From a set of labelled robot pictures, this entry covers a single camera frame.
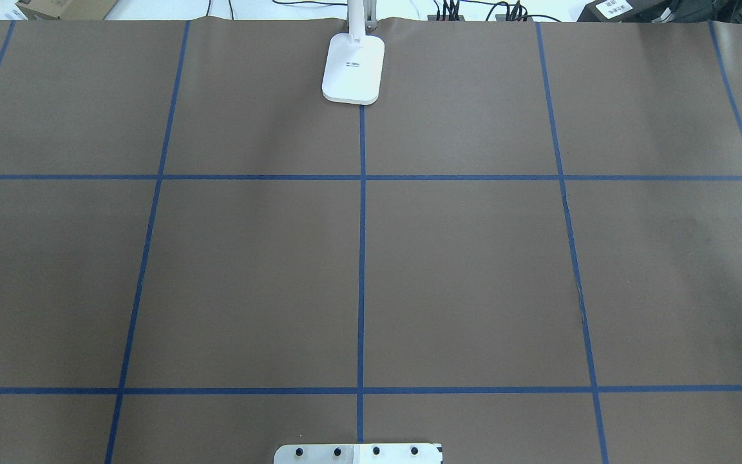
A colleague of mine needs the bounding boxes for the black labelled box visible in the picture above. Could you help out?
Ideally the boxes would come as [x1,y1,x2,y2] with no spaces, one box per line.
[577,1,734,23]

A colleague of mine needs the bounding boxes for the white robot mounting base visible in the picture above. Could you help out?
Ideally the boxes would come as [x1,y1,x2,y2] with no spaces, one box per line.
[273,443,444,463]

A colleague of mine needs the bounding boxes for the cardboard box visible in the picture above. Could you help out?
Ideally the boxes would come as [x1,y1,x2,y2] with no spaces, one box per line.
[15,0,118,21]

